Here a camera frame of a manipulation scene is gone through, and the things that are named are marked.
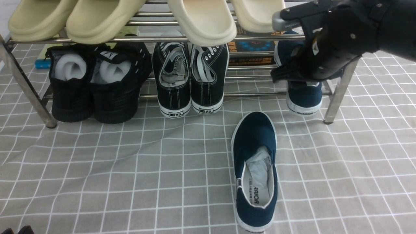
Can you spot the grey checked floor cloth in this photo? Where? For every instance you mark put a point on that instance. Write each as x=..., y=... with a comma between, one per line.
x=153, y=175

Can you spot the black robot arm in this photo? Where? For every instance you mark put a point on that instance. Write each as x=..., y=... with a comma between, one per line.
x=400, y=28

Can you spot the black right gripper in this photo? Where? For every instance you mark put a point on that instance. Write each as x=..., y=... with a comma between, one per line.
x=354, y=27

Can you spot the cream slipper right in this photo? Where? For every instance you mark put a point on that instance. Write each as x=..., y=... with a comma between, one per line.
x=256, y=15

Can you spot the black shoe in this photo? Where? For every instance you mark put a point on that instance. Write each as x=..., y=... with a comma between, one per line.
x=117, y=79
x=69, y=75

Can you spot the black shoe far left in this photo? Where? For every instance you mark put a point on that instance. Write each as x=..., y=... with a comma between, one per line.
x=69, y=75

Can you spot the cream slipper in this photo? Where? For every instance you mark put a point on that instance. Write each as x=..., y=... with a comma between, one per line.
x=204, y=22
x=256, y=15

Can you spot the navy slip-on shoe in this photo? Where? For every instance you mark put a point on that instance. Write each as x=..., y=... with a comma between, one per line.
x=302, y=98
x=253, y=148

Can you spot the steel shoe rack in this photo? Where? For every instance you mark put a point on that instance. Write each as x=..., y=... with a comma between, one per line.
x=336, y=93

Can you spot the beige slipper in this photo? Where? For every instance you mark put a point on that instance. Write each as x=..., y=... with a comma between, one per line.
x=98, y=21
x=36, y=20

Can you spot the black canvas sneaker left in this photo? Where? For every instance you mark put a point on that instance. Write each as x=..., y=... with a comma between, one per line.
x=170, y=63

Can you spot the black canvas sneaker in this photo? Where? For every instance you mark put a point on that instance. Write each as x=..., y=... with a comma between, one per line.
x=170, y=63
x=209, y=66

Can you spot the cream slipper centre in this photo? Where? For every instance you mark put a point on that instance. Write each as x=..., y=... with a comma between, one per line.
x=204, y=22

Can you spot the beige slipper far left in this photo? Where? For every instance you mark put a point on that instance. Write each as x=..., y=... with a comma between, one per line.
x=36, y=20

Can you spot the black canvas sneaker right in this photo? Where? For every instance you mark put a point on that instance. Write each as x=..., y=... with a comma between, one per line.
x=209, y=66

